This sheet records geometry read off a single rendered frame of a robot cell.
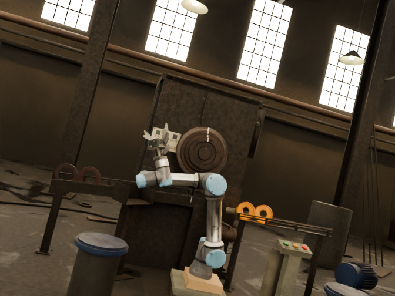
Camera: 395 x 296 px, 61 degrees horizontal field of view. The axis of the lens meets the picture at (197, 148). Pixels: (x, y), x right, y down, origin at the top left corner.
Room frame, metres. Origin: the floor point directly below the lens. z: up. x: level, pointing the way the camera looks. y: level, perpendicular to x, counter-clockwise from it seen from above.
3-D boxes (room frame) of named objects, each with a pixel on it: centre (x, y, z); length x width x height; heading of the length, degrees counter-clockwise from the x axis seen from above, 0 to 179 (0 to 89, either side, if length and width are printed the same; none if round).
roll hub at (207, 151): (2.95, -0.07, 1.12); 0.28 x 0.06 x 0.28; 102
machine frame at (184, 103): (3.47, 0.04, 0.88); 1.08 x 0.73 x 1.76; 102
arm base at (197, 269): (2.12, -0.20, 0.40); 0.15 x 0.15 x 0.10
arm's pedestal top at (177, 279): (2.12, -0.20, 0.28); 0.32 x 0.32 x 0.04; 7
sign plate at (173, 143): (3.09, 0.31, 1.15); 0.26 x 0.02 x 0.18; 102
